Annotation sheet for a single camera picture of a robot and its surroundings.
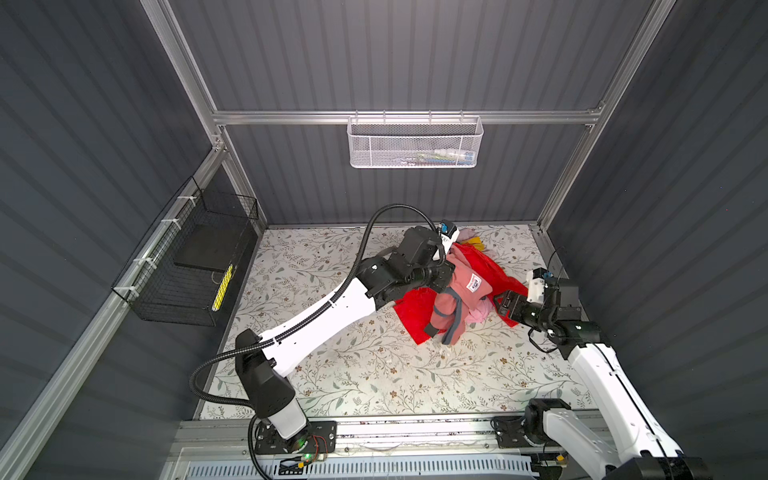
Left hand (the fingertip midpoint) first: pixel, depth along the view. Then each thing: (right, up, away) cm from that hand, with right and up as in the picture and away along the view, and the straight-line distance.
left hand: (450, 262), depth 70 cm
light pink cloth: (+15, -16, +24) cm, 32 cm away
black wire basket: (-66, -2, +2) cm, 66 cm away
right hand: (+19, -12, +10) cm, 24 cm away
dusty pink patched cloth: (+2, -13, +8) cm, 15 cm away
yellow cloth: (+19, +7, +44) cm, 48 cm away
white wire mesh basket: (-4, +49, +53) cm, 72 cm away
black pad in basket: (-61, +4, +7) cm, 62 cm away
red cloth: (-7, -16, +25) cm, 30 cm away
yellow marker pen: (-54, -6, 0) cm, 54 cm away
